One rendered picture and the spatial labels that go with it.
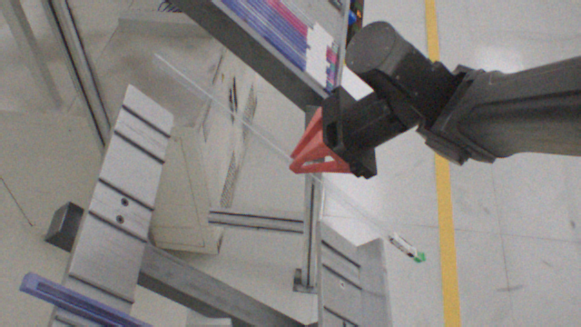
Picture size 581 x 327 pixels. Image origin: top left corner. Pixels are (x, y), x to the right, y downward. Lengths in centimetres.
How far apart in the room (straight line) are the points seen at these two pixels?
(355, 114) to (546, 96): 28
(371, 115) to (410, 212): 133
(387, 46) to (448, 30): 222
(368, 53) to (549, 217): 158
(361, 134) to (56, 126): 97
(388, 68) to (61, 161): 115
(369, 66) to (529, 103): 19
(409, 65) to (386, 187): 145
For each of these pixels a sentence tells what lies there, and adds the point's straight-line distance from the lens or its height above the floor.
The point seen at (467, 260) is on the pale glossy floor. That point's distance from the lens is 183.
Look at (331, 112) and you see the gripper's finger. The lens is 61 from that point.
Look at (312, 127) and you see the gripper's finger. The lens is 62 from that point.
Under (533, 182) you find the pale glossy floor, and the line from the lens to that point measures 212.
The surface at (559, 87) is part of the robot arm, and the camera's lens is 34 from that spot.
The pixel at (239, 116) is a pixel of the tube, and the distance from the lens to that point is 60.
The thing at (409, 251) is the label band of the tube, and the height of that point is 82.
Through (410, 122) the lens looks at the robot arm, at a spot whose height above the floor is 110.
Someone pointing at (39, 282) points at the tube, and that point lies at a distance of 49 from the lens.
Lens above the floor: 149
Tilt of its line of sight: 49 degrees down
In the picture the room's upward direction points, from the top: straight up
